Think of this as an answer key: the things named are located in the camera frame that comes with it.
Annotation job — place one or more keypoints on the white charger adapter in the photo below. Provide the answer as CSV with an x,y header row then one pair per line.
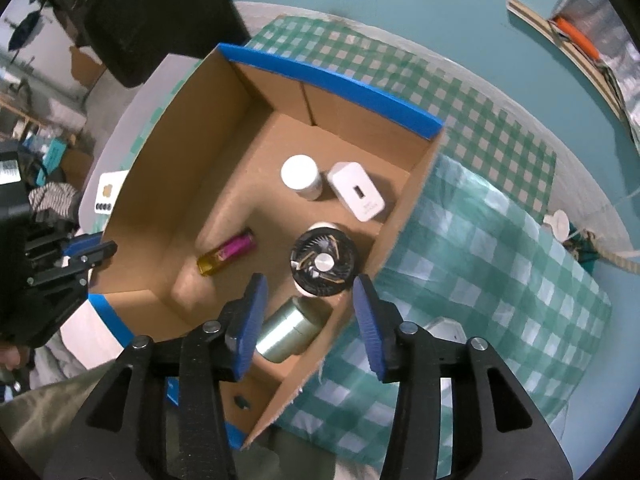
x,y
355,190

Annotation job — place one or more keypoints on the clear plastic case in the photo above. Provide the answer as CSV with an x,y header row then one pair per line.
x,y
447,329

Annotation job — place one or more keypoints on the small white round object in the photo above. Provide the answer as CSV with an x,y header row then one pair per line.
x,y
556,224

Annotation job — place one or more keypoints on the blue cardboard box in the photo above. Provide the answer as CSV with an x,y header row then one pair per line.
x,y
165,185

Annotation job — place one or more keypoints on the grey striped cloth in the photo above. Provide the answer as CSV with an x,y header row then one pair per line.
x,y
52,200

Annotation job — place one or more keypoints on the orange tool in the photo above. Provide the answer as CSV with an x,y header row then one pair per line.
x,y
575,35

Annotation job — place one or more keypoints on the pink and gold lighter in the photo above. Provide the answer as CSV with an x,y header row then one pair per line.
x,y
227,252

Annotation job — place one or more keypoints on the white round jar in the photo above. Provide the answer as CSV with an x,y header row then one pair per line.
x,y
300,172

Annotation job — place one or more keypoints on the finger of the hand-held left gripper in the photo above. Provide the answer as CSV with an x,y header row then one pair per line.
x,y
85,244
100,254

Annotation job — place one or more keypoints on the small black object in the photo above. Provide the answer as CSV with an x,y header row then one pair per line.
x,y
241,402

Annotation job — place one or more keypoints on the round metal tin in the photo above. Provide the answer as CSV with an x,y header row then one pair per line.
x,y
285,332

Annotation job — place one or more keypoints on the cream fabric mat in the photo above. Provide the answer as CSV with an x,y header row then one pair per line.
x,y
500,95

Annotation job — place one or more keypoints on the person's olive trousers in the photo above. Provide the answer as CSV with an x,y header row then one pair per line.
x,y
60,395

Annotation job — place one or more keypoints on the large check green cloth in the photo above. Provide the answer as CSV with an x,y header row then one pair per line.
x,y
475,270

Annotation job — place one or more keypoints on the small check green cloth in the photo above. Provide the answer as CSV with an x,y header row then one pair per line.
x,y
450,110

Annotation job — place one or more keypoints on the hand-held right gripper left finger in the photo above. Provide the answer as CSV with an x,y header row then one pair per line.
x,y
250,325

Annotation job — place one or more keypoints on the round black cooling fan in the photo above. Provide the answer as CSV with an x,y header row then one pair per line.
x,y
325,260

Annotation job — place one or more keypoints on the large black object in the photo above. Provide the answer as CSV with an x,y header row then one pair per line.
x,y
150,10

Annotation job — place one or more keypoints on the teal box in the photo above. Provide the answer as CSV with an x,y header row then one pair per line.
x,y
55,155

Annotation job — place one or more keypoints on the curved wooden board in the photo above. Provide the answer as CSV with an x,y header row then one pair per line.
x,y
540,25

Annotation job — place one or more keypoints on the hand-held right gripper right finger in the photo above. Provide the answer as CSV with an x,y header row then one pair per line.
x,y
370,330

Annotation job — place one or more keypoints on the white card with dots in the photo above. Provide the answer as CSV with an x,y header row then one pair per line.
x,y
110,185

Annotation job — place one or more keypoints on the brown cardboard piece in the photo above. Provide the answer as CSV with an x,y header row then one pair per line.
x,y
85,67

